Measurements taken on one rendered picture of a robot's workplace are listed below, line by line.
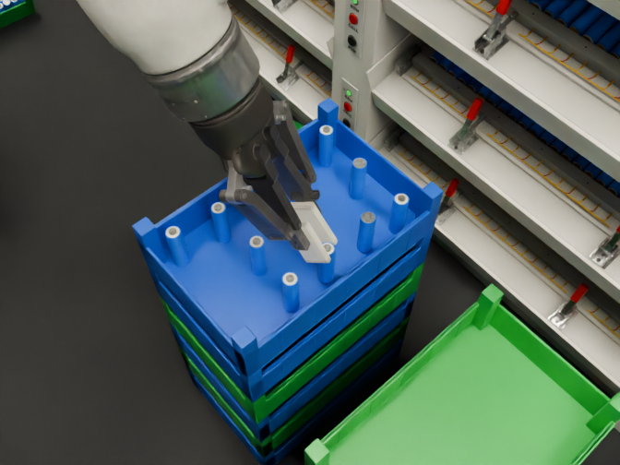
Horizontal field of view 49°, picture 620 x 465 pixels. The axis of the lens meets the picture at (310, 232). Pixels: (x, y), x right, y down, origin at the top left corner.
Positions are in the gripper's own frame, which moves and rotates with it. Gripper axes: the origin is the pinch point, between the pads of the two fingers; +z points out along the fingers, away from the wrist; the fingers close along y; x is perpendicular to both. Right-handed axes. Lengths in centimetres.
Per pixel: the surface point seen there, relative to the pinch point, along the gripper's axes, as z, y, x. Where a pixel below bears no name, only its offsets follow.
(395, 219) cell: 8.9, -8.9, 4.6
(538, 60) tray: 7.4, -33.7, 18.2
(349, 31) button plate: 6.5, -45.0, -12.2
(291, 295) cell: 4.6, 5.3, -2.6
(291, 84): 25, -57, -37
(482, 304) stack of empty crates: 19.2, -4.1, 13.9
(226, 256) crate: 4.1, 0.6, -13.5
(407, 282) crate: 23.0, -9.1, 1.6
